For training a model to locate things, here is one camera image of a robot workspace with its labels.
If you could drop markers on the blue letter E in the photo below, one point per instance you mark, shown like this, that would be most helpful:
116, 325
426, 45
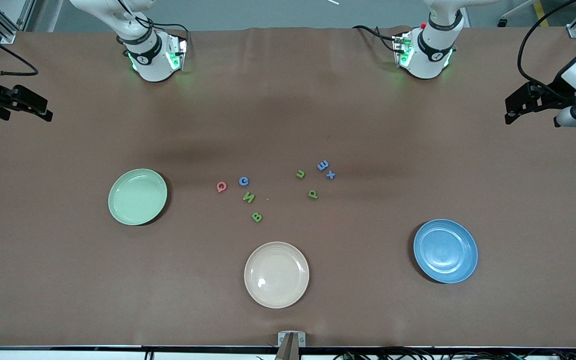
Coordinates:
322, 165

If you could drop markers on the blue letter C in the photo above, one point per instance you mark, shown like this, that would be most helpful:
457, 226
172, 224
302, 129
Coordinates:
241, 181

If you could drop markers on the white chair leg with caster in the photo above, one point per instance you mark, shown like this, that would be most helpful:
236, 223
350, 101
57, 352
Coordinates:
502, 22

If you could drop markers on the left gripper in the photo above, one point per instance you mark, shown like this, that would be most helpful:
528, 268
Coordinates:
557, 91

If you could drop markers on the white table edge rail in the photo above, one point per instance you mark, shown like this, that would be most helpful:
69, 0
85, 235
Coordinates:
68, 356

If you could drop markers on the beige plate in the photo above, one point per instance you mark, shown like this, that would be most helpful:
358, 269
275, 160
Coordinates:
276, 275

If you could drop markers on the blue letter x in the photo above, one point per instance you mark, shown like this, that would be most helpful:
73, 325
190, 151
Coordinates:
331, 175

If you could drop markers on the red letter Q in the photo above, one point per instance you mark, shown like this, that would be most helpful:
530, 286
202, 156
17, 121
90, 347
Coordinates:
221, 187

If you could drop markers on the green letter p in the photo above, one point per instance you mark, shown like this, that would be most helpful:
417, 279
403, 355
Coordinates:
312, 194

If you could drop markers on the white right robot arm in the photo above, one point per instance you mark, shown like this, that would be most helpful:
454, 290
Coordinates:
153, 65

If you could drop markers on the blue plate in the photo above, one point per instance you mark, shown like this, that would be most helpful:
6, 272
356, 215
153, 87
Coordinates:
445, 270

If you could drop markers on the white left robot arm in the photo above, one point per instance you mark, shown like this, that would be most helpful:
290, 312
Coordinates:
425, 62

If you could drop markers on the green letter B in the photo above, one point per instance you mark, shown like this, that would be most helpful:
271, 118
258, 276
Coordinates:
256, 217

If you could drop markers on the green letter u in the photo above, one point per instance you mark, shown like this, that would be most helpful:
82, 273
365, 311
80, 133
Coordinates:
298, 174

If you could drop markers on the green plate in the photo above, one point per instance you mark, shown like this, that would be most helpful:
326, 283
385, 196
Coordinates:
120, 192

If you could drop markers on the grey metal mount bracket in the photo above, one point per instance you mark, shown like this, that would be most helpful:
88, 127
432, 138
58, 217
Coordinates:
302, 339

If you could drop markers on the tan camera pole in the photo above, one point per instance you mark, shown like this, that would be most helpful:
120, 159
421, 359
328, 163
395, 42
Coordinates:
288, 350

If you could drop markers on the green letter N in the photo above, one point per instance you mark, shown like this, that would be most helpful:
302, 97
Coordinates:
249, 198

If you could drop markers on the brown table cover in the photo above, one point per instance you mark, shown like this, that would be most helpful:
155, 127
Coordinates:
68, 300

